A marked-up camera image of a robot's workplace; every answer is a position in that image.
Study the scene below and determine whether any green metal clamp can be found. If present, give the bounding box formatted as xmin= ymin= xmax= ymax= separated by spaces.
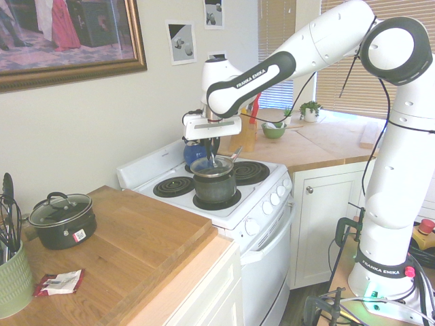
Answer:
xmin=334 ymin=206 xmax=366 ymax=245

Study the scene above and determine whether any black wire whisk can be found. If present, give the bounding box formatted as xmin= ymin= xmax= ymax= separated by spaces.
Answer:
xmin=0 ymin=195 xmax=21 ymax=255

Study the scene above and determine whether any wooden knife block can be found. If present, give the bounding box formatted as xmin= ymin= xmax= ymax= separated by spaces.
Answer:
xmin=228 ymin=115 xmax=258 ymax=153

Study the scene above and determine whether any glass lid with metal handle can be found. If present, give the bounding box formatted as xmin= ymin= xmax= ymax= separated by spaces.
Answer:
xmin=189 ymin=152 xmax=234 ymax=178

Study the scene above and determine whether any bushy plant in white pot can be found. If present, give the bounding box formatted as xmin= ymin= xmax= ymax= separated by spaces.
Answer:
xmin=298 ymin=101 xmax=324 ymax=123

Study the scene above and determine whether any dark metal clamp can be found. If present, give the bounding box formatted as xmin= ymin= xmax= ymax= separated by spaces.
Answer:
xmin=303 ymin=287 xmax=344 ymax=326

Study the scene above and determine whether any red and white packet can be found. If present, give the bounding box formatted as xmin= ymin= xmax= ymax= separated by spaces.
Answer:
xmin=32 ymin=268 xmax=86 ymax=297

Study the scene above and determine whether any white electric stove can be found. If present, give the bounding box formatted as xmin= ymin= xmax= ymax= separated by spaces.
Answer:
xmin=116 ymin=139 xmax=296 ymax=326

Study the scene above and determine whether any narrow wooden window blind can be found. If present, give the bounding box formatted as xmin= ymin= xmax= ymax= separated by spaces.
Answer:
xmin=257 ymin=0 xmax=296 ymax=110

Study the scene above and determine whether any glass lid with black handle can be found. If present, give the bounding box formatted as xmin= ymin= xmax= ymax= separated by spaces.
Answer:
xmin=28 ymin=192 xmax=94 ymax=228

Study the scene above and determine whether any white cabinet with wooden counter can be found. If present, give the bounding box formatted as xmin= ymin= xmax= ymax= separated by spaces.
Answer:
xmin=128 ymin=232 xmax=245 ymax=326

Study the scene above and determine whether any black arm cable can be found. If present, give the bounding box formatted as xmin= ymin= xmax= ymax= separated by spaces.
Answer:
xmin=240 ymin=15 xmax=392 ymax=204

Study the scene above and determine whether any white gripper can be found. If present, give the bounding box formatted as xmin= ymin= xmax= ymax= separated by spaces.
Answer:
xmin=183 ymin=116 xmax=243 ymax=161

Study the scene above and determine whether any red emergency stop button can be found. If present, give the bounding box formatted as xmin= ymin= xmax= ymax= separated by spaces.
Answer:
xmin=416 ymin=219 xmax=435 ymax=237

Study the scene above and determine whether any white corner cabinet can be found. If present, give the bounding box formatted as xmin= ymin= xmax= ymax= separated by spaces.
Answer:
xmin=288 ymin=159 xmax=375 ymax=289

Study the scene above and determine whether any wide wooden window blind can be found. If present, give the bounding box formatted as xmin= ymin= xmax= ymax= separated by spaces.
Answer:
xmin=315 ymin=0 xmax=435 ymax=122

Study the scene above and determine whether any green bowl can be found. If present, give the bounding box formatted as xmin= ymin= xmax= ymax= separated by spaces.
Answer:
xmin=260 ymin=121 xmax=288 ymax=140

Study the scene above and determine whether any gold framed painting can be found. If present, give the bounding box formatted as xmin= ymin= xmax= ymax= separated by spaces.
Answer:
xmin=0 ymin=0 xmax=148 ymax=94

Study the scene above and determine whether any green ribbed utensil holder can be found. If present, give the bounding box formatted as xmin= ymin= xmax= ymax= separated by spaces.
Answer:
xmin=0 ymin=237 xmax=35 ymax=320

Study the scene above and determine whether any large wooden butcher block board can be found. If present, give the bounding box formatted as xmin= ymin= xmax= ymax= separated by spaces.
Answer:
xmin=0 ymin=185 xmax=218 ymax=326

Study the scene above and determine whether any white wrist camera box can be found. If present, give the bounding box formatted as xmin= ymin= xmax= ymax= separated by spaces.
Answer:
xmin=181 ymin=109 xmax=204 ymax=127

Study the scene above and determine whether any blue kettle with black handle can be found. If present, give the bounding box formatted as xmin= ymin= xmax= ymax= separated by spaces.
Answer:
xmin=183 ymin=139 xmax=214 ymax=170

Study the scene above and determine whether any black coiled cable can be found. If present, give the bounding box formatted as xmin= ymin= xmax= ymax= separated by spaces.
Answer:
xmin=407 ymin=236 xmax=435 ymax=264

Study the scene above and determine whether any black cooking pot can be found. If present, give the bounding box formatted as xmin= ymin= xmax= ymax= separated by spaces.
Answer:
xmin=28 ymin=203 xmax=98 ymax=251

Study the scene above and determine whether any dark metal saucepan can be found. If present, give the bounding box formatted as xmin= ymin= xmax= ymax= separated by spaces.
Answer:
xmin=192 ymin=146 xmax=244 ymax=204

